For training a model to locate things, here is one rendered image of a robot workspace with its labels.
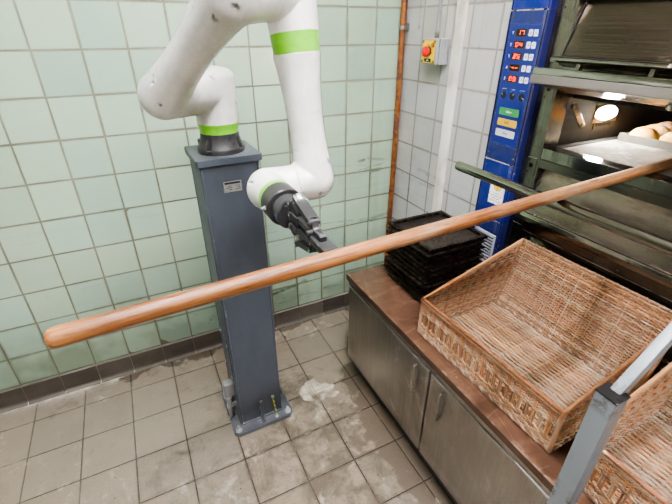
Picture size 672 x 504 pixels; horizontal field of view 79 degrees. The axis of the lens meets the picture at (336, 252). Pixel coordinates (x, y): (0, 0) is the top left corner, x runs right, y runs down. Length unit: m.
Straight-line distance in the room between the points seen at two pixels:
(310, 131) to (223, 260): 0.60
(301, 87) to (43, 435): 1.86
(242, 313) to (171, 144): 0.79
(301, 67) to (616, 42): 0.90
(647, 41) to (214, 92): 1.18
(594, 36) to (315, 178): 0.94
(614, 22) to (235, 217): 1.26
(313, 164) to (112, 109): 1.02
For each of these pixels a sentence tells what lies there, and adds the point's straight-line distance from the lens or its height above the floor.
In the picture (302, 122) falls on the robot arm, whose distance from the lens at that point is 1.05.
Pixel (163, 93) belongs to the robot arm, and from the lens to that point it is 1.19.
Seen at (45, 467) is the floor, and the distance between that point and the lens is 2.18.
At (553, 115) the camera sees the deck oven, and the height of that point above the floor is 1.29.
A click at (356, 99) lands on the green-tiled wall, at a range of 2.14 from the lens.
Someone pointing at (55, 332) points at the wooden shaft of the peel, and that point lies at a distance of 0.66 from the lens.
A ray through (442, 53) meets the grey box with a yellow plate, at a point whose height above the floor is 1.45.
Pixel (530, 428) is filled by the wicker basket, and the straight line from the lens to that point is 1.30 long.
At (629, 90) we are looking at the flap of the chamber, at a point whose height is 1.41.
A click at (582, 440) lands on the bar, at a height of 0.82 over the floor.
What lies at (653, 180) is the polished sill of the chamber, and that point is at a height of 1.17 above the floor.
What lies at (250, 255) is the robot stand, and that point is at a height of 0.84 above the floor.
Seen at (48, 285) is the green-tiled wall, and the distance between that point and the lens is 2.14.
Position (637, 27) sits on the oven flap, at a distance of 1.49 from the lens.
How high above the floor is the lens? 1.55
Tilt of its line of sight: 29 degrees down
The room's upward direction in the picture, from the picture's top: straight up
